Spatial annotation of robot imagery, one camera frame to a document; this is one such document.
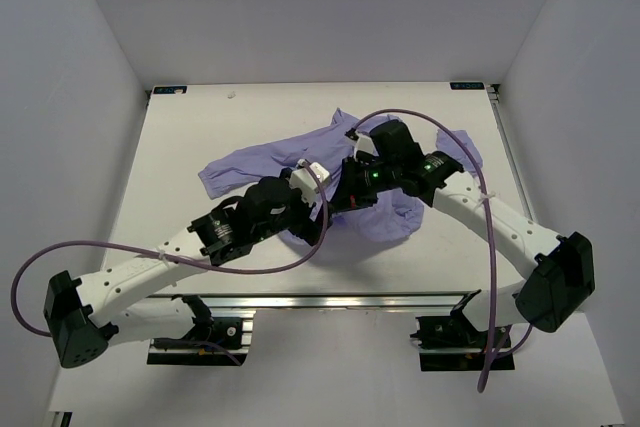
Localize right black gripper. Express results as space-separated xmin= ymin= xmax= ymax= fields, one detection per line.
xmin=330 ymin=156 xmax=400 ymax=213

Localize lavender purple jacket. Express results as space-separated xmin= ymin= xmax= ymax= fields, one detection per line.
xmin=197 ymin=106 xmax=484 ymax=246

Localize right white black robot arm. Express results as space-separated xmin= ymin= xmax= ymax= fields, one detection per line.
xmin=329 ymin=119 xmax=595 ymax=346

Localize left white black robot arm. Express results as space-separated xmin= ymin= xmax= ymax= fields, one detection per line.
xmin=44 ymin=161 xmax=331 ymax=369

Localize right blue table label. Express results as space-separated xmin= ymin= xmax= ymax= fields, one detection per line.
xmin=449 ymin=81 xmax=485 ymax=90

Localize blue table label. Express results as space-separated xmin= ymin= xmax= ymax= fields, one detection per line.
xmin=449 ymin=81 xmax=485 ymax=90
xmin=152 ymin=86 xmax=187 ymax=95

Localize left blue table label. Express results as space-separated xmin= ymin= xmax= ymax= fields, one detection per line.
xmin=152 ymin=86 xmax=187 ymax=95

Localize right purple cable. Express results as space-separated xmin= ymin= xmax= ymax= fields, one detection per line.
xmin=345 ymin=109 xmax=534 ymax=394

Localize purple cable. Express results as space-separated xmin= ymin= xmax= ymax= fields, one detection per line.
xmin=345 ymin=109 xmax=534 ymax=394
xmin=11 ymin=166 xmax=334 ymax=338

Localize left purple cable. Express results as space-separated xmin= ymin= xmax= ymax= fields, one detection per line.
xmin=11 ymin=166 xmax=334 ymax=338

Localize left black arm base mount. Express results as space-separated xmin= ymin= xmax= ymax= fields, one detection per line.
xmin=147 ymin=295 xmax=253 ymax=367

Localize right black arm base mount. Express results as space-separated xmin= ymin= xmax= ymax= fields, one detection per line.
xmin=407 ymin=290 xmax=515 ymax=373

